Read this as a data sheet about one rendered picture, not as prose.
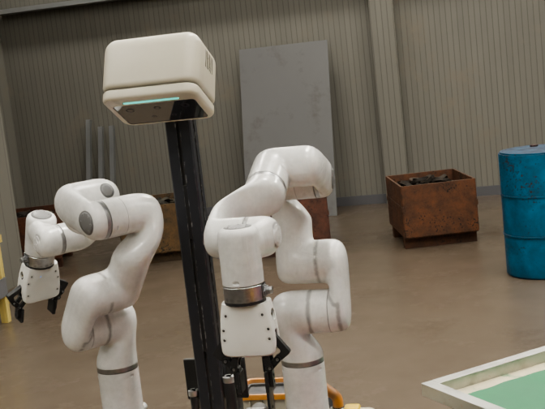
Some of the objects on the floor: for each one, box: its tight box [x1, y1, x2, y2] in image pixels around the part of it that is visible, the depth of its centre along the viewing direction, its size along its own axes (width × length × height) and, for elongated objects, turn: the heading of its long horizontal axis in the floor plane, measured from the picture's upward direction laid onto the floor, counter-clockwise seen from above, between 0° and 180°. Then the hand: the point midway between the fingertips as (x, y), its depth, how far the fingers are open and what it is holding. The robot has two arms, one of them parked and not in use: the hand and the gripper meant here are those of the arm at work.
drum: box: [498, 144, 545, 280], centre depth 805 cm, size 67×67×104 cm
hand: (255, 381), depth 178 cm, fingers open, 4 cm apart
